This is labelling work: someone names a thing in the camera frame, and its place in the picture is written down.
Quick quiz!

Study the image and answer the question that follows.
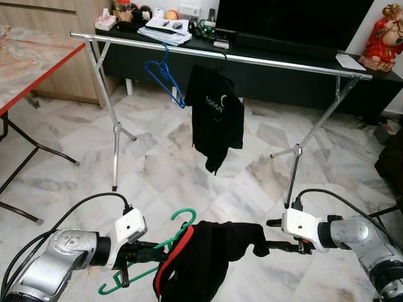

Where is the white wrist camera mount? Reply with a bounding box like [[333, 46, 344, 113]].
[[104, 209, 149, 270], [281, 208, 329, 253]]

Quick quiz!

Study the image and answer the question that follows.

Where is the green plastic hanger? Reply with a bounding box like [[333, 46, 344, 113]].
[[98, 208, 197, 295]]

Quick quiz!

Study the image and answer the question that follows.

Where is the jar with red lid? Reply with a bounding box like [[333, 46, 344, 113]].
[[113, 0, 132, 23]]

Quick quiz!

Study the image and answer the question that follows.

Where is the white wall socket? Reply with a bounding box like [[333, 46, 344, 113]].
[[178, 5, 201, 16]]

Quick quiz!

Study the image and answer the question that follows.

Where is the pink tissue pack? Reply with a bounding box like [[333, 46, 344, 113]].
[[94, 14, 118, 32]]

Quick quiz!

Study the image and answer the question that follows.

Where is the blue plastic hanger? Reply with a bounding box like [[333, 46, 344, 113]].
[[144, 43, 187, 109]]

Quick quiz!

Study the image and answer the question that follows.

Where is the black garment with red trim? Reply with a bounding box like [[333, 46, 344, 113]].
[[154, 220, 271, 302]]

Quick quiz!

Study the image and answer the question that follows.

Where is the white paper sheet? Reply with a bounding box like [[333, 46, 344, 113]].
[[335, 53, 368, 72]]

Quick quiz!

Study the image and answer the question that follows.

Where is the black soundbar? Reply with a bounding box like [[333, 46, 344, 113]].
[[234, 33, 344, 62]]

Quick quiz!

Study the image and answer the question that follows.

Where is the light wooden cabinet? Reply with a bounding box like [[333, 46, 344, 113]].
[[0, 0, 122, 106]]

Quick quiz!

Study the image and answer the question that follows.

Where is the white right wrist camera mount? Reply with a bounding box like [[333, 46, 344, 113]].
[[281, 208, 329, 253]]

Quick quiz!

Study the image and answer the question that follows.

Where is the red robed statue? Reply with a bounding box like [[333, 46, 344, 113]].
[[359, 3, 403, 72]]

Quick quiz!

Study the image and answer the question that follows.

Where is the black t-shirt with logo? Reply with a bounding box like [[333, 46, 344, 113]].
[[184, 63, 246, 176]]

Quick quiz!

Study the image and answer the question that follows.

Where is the black television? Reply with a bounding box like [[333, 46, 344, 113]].
[[216, 0, 376, 52]]

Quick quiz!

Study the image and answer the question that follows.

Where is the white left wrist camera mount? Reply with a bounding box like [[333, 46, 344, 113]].
[[104, 209, 149, 270]]

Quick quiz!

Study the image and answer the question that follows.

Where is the silver metal clothes rack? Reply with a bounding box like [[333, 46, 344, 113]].
[[71, 31, 374, 210]]

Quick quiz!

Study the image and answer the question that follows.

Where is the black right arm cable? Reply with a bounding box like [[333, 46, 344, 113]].
[[287, 189, 403, 252]]

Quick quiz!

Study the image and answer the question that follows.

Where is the stack of papers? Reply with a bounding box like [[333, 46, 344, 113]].
[[137, 17, 193, 47]]

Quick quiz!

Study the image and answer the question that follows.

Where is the black tv console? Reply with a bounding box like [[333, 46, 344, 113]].
[[94, 26, 403, 125]]

